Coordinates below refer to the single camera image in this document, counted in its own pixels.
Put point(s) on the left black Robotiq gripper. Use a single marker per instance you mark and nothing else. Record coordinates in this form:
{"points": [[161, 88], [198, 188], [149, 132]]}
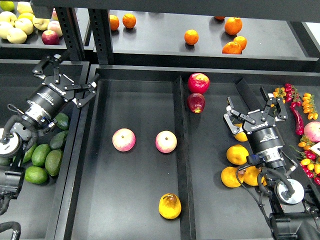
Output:
{"points": [[58, 89]]}

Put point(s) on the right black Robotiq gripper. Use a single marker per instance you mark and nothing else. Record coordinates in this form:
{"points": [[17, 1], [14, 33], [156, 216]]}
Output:
{"points": [[260, 127]]}

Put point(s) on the yellow pear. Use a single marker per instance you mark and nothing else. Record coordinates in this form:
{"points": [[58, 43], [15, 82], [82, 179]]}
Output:
{"points": [[169, 206], [231, 178]]}

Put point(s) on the green avocado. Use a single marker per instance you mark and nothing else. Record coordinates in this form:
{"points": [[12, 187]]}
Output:
{"points": [[40, 154]]}

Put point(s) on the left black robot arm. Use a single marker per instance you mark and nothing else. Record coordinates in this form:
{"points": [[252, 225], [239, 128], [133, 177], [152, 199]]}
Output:
{"points": [[19, 134]]}

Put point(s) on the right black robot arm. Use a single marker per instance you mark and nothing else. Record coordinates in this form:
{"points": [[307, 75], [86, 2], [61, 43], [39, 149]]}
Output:
{"points": [[295, 209]]}

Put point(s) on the dark red apple on shelf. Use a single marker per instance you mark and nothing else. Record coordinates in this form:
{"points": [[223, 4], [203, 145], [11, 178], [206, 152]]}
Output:
{"points": [[50, 37]]}

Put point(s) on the red chili pepper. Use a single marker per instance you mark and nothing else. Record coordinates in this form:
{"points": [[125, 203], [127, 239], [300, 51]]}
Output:
{"points": [[299, 124]]}

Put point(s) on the pink apple at right edge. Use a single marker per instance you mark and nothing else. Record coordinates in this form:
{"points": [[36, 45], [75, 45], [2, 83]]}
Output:
{"points": [[312, 131]]}

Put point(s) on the bright red apple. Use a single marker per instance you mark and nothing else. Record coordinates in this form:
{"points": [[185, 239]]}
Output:
{"points": [[198, 83]]}

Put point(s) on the front orange on shelf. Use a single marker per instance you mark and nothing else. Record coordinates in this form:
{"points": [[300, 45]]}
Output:
{"points": [[232, 47]]}

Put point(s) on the left pink apple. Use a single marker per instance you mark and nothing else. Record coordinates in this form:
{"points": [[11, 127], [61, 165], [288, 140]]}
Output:
{"points": [[124, 139]]}

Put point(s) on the large orange on shelf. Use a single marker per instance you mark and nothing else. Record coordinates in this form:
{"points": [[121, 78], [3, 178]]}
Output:
{"points": [[233, 25]]}

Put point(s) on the orange on shelf centre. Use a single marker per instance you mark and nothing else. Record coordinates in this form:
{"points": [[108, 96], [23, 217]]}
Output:
{"points": [[191, 37]]}

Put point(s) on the black centre tray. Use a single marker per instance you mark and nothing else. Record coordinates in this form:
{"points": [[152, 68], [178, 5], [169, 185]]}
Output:
{"points": [[120, 191]]}

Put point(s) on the black tray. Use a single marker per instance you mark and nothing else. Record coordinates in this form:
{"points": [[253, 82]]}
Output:
{"points": [[120, 191], [44, 211]]}

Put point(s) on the black left tray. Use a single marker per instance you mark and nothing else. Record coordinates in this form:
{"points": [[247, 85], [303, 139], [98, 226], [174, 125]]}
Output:
{"points": [[44, 211]]}

